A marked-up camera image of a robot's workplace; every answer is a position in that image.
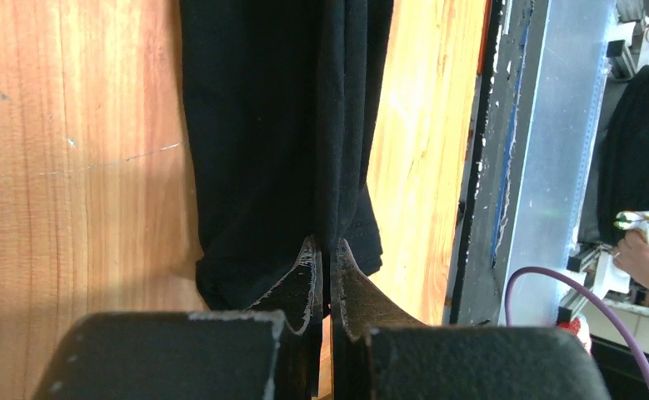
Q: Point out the aluminium frame rails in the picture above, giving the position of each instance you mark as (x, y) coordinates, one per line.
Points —
(554, 117)

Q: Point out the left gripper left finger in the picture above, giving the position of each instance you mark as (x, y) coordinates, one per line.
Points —
(269, 350)

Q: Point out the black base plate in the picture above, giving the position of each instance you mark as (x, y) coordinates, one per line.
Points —
(474, 290)

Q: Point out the black underwear white waistband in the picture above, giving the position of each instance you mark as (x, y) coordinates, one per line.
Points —
(281, 101)

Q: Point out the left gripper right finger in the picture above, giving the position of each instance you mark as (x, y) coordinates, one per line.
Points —
(379, 351)

